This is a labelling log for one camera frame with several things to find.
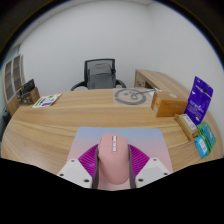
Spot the pink computer mouse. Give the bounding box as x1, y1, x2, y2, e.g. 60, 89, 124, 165
97, 133, 130, 185

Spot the small tan box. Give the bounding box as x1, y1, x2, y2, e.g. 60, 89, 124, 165
174, 113, 200, 141

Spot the wooden side desk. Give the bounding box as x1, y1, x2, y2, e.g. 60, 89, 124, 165
134, 68, 191, 101

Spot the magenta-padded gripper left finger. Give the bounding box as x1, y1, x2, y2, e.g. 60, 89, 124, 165
57, 143, 101, 190

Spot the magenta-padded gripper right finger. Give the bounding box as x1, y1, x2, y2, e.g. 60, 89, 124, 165
126, 143, 172, 189

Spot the brown printed cardboard box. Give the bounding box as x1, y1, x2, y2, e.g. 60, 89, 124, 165
20, 87, 41, 106

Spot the wooden shelf cabinet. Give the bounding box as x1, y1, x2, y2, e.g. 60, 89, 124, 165
2, 54, 27, 116

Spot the black mesh office chair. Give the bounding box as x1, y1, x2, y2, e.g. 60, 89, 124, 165
70, 58, 128, 92

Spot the grey round-print sheet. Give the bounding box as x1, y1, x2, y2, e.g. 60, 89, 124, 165
113, 87, 163, 106

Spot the pink-blue gradient mouse pad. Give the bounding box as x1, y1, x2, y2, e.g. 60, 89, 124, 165
66, 126, 174, 174

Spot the blue packet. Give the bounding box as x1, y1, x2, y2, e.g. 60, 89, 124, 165
194, 136, 210, 159

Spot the white green-blue printed sheet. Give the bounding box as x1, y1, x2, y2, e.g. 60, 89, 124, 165
31, 93, 63, 109

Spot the orange cardboard box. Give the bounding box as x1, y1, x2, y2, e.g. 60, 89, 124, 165
150, 91, 189, 118

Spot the black leather sofa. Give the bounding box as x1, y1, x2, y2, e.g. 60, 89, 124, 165
0, 111, 11, 134

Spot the green packet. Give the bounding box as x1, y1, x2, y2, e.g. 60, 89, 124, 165
196, 121, 217, 151

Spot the dark open cardboard box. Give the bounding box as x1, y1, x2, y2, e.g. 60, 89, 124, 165
20, 78, 36, 94

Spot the purple package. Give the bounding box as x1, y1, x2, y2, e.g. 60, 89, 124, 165
184, 75, 214, 126

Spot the grey backpack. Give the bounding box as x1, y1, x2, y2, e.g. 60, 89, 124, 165
87, 63, 117, 90

